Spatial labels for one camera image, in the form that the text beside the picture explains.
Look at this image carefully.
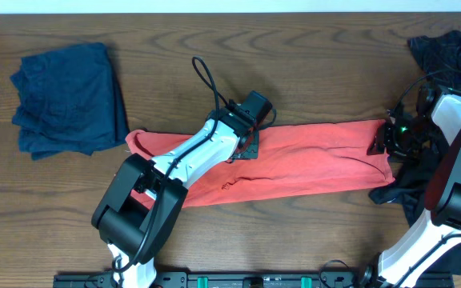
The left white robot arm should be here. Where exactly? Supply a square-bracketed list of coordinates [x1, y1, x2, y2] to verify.
[91, 105, 270, 287]

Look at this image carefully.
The folded navy blue garment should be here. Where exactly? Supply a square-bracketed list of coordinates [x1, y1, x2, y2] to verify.
[10, 42, 130, 160]

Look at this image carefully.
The red printed t-shirt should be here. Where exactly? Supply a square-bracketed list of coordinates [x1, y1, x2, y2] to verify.
[124, 118, 396, 210]

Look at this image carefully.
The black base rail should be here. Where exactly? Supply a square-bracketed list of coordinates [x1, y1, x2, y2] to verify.
[52, 259, 455, 288]

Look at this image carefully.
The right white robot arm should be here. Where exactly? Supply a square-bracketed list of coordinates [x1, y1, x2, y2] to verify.
[357, 85, 461, 287]

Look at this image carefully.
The black crumpled garment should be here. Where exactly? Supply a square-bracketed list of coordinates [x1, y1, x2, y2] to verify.
[369, 30, 461, 275]

